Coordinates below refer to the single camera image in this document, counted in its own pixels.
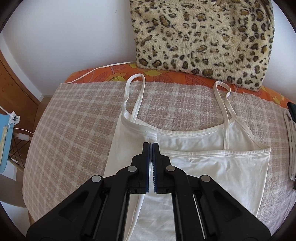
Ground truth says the leopard print plush pillow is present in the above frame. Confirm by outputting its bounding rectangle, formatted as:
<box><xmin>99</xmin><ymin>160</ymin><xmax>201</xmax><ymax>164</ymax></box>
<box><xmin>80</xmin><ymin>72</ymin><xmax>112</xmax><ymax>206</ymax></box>
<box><xmin>129</xmin><ymin>0</ymin><xmax>275</xmax><ymax>91</ymax></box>

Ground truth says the white camisole top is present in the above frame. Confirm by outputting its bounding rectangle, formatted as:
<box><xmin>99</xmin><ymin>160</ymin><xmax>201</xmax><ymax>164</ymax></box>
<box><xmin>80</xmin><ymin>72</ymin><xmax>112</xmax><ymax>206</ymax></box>
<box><xmin>104</xmin><ymin>81</ymin><xmax>271</xmax><ymax>240</ymax></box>

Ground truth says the pink plaid blanket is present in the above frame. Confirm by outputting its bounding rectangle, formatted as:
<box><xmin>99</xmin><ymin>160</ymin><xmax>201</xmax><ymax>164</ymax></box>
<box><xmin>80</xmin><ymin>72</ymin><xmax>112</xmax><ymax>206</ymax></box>
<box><xmin>23</xmin><ymin>82</ymin><xmax>295</xmax><ymax>232</ymax></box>

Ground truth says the orange floral bed sheet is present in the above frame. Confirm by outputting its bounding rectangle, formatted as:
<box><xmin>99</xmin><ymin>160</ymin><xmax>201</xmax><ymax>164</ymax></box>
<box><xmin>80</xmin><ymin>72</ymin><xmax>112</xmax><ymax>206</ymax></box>
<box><xmin>66</xmin><ymin>62</ymin><xmax>290</xmax><ymax>108</ymax></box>

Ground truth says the light blue chair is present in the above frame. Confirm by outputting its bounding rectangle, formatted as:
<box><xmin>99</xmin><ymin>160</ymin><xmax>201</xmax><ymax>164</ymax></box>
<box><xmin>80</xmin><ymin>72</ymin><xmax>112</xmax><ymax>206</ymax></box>
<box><xmin>0</xmin><ymin>114</ymin><xmax>14</xmax><ymax>173</ymax></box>

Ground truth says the white charger cable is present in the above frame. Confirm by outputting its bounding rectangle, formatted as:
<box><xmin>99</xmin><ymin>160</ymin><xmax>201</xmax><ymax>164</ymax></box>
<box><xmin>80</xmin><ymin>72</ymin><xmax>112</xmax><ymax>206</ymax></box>
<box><xmin>0</xmin><ymin>105</ymin><xmax>34</xmax><ymax>141</ymax></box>

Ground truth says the wooden door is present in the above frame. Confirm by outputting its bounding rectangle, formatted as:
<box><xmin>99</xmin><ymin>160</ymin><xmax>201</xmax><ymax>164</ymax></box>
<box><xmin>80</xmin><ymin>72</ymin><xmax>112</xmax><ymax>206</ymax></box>
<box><xmin>1</xmin><ymin>55</ymin><xmax>40</xmax><ymax>132</ymax></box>

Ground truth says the folded clothes pile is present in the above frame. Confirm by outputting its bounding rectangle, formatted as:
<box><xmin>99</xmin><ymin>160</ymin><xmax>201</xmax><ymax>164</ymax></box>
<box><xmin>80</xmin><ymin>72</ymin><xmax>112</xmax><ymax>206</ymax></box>
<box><xmin>284</xmin><ymin>102</ymin><xmax>295</xmax><ymax>190</ymax></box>

